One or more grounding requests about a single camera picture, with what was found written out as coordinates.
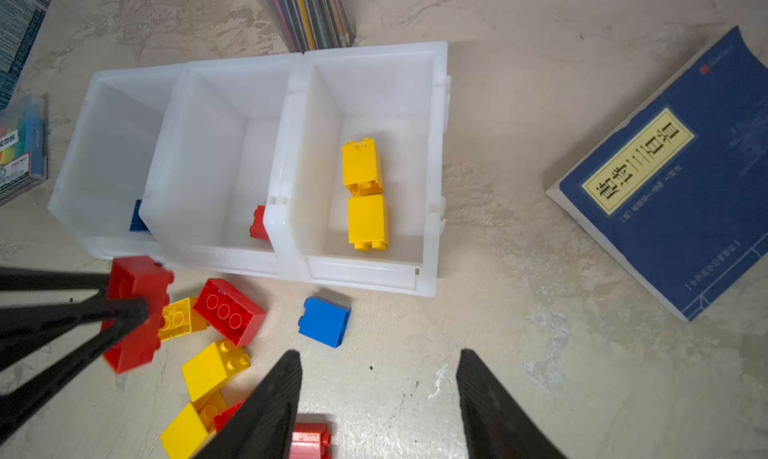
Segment black wire shelf rack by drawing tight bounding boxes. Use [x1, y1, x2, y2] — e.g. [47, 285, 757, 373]
[1, 0, 52, 109]

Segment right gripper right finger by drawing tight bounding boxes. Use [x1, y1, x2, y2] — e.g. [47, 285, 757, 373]
[456, 349, 564, 458]

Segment small red brick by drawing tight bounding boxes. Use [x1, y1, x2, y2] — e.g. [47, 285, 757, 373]
[249, 205, 270, 242]

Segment yellow brick bottom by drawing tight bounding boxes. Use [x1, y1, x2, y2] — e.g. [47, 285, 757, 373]
[160, 391, 227, 459]

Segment marker pen pack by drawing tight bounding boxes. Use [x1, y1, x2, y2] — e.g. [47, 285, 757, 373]
[1, 96, 48, 205]

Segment white bin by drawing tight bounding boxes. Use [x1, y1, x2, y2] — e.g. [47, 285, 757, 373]
[264, 42, 451, 297]
[48, 64, 184, 260]
[140, 54, 302, 278]

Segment right white bin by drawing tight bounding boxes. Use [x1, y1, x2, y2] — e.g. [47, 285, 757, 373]
[264, 42, 451, 297]

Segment middle white bin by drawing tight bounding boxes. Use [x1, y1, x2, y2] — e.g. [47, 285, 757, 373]
[140, 54, 302, 278]

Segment left white bin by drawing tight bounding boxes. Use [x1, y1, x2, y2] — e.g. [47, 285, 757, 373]
[48, 64, 184, 260]

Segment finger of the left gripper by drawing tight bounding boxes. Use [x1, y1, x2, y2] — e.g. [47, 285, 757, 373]
[0, 267, 110, 292]
[0, 296, 151, 445]

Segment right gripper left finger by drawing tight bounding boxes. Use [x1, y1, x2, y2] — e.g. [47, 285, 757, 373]
[195, 350, 302, 459]

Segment small blue brick top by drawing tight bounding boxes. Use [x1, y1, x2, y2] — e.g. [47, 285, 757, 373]
[298, 297, 351, 348]

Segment cup of coloured pencils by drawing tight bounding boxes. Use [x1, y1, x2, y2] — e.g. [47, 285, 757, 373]
[257, 0, 356, 53]

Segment yellow brick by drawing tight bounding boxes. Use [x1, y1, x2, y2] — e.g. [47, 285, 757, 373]
[160, 391, 227, 459]
[348, 194, 389, 252]
[158, 297, 208, 342]
[182, 340, 250, 402]
[342, 138, 384, 197]

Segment long red brick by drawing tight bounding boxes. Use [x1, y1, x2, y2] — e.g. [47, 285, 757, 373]
[104, 256, 174, 374]
[193, 278, 267, 347]

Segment long red brick top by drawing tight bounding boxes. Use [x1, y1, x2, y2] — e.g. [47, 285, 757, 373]
[193, 278, 267, 347]

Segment blue book yellow label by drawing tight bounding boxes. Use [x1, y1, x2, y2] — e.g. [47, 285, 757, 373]
[548, 28, 767, 322]

